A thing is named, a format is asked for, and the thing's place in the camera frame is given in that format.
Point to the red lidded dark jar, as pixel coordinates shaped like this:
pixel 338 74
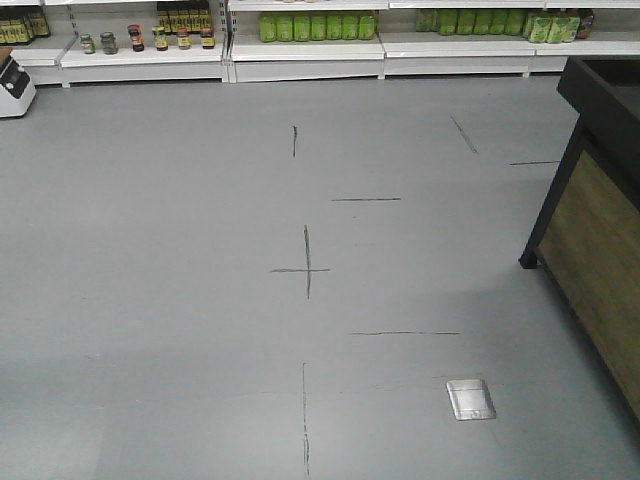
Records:
pixel 136 37

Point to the right row green bottles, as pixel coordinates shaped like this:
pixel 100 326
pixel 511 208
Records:
pixel 466 21

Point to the black wooden display stand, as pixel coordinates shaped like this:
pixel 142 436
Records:
pixel 586 235

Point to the row of green bottles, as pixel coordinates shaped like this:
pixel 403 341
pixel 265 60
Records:
pixel 317 26

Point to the white store shelf unit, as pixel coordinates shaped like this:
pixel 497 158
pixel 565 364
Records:
pixel 239 56

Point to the green snack bags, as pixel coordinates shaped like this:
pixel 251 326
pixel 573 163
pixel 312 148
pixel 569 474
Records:
pixel 551 28

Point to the metal floor outlet plate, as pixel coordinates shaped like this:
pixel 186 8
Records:
pixel 470 400

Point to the green lidded jar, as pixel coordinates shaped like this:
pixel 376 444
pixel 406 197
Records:
pixel 87 43

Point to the dark green jar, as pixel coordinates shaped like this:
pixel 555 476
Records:
pixel 108 42

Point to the white box appliance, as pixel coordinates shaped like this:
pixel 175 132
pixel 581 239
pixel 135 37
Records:
pixel 17 89

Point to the yellow label jar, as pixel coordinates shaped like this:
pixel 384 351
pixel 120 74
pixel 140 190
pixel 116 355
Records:
pixel 160 38

